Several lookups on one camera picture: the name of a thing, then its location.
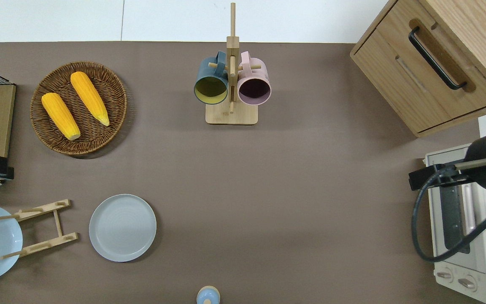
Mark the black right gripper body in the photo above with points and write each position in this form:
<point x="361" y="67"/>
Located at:
<point x="422" y="177"/>

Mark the gray round plate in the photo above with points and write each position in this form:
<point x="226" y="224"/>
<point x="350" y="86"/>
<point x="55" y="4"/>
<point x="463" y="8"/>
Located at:
<point x="122" y="228"/>

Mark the wooden plate rack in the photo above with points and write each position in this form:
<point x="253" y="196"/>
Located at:
<point x="57" y="221"/>

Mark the yellow corn cob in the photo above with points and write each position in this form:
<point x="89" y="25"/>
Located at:
<point x="60" y="115"/>
<point x="89" y="97"/>

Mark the silver oven knob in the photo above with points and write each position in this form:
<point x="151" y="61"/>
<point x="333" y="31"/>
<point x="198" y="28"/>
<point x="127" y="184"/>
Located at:
<point x="467" y="283"/>
<point x="444" y="275"/>

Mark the wooden drawer cabinet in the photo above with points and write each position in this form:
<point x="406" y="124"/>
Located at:
<point x="395" y="71"/>

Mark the round wicker basket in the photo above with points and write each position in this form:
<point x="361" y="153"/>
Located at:
<point x="112" y="84"/>

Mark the pink mug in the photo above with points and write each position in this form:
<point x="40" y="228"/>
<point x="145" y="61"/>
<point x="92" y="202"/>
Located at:
<point x="255" y="80"/>

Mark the wooden mug tree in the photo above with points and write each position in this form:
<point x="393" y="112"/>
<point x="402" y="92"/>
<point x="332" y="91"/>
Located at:
<point x="231" y="116"/>

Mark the dark blue mug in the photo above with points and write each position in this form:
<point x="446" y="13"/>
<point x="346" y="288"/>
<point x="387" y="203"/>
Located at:
<point x="211" y="78"/>

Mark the small blue domed jar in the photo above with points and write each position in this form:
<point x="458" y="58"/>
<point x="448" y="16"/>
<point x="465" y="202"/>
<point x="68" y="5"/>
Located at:
<point x="208" y="295"/>

